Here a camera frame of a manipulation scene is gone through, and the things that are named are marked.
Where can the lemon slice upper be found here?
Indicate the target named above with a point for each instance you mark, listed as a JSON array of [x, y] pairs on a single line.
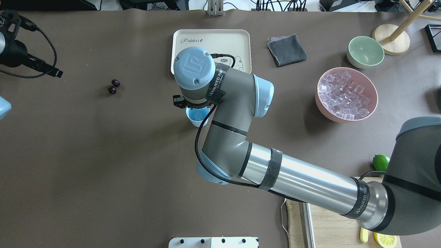
[[386, 241]]

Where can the light blue cup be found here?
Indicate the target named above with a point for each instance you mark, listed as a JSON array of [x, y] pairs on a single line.
[[196, 116]]

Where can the pink bowl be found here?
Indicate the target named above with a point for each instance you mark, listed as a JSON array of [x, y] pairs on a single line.
[[324, 103]]

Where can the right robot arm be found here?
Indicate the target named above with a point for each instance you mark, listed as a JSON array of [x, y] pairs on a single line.
[[405, 202]]

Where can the green lime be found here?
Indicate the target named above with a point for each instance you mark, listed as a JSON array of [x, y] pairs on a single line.
[[380, 162]]

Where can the wooden glass stand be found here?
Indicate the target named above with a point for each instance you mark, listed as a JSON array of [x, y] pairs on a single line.
[[392, 38]]

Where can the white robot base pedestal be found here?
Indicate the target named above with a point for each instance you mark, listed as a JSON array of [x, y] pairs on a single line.
[[214, 242]]

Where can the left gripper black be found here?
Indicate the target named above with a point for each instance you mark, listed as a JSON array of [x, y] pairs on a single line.
[[14, 52]]

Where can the grey folded cloth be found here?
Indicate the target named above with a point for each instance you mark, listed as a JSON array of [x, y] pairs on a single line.
[[286, 50]]

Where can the cream rabbit tray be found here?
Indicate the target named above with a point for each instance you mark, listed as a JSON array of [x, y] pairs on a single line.
[[234, 42]]

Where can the green bowl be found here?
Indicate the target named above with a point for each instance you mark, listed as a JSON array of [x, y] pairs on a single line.
[[364, 52]]

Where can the yellow plastic knife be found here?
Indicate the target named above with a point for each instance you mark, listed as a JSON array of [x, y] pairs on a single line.
[[363, 235]]

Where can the clear ice cubes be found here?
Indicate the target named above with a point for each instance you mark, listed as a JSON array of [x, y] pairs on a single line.
[[346, 94]]

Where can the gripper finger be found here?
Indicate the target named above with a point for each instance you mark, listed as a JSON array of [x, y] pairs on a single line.
[[179, 101]]

